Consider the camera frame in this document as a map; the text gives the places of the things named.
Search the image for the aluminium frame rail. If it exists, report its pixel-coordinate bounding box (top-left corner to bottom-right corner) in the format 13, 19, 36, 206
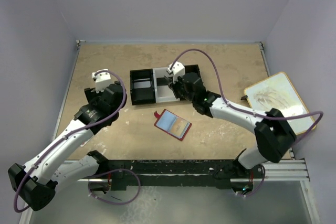
20, 159, 320, 223

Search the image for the black white three-compartment tray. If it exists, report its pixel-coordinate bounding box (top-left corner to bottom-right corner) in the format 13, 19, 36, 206
129, 63, 204, 106

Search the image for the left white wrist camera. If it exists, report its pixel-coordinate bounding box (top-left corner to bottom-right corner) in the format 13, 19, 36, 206
91, 69, 112, 93

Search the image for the red leather card holder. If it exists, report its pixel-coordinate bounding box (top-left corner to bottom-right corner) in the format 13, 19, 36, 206
154, 109, 192, 141

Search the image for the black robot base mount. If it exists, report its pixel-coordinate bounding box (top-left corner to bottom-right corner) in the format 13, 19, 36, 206
88, 151, 265, 191

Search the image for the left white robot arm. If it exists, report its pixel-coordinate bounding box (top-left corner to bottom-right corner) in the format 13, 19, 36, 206
8, 83, 127, 213

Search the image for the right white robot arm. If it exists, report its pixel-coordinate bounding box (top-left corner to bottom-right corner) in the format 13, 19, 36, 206
169, 72, 297, 177

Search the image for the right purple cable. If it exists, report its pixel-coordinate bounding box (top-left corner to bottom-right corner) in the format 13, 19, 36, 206
167, 48, 324, 199

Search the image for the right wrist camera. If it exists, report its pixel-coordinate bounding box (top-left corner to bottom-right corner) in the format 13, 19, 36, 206
166, 61, 185, 76

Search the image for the wooden framed whiteboard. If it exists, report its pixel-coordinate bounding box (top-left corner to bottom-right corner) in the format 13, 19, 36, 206
244, 71, 317, 134

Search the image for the white card in tray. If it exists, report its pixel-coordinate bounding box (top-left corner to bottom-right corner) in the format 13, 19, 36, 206
134, 80, 151, 89

